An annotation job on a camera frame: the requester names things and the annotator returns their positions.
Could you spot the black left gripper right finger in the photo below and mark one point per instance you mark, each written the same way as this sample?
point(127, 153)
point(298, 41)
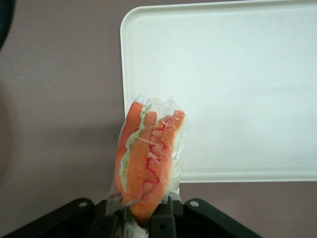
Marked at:
point(210, 223)

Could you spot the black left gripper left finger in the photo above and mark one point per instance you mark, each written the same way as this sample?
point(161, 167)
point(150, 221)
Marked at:
point(62, 220)

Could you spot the triangle sandwich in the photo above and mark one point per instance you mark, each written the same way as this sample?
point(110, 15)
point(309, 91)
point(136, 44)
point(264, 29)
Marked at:
point(148, 161)

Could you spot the beige plastic tray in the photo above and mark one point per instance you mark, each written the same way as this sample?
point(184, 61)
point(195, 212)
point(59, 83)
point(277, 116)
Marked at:
point(223, 99)

